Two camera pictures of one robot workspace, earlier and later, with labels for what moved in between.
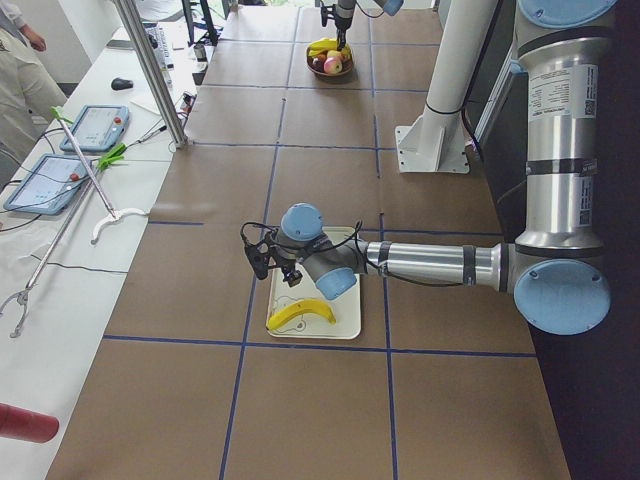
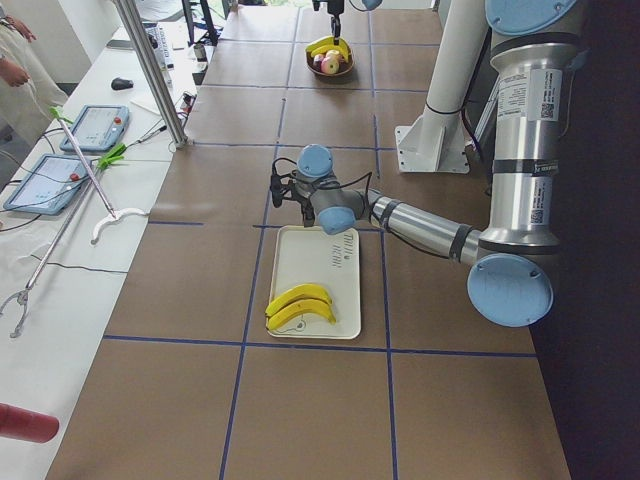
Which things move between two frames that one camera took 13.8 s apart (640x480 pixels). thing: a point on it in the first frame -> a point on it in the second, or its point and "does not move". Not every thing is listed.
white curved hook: x=115 y=216 does not move
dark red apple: x=318 y=63 does not move
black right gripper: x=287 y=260 -> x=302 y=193
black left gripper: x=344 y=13 -> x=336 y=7
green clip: x=112 y=157 does not move
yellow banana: x=301 y=306 does not move
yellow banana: x=322 y=44 -> x=310 y=290
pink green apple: x=333 y=65 does not move
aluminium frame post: x=132 y=13 does not move
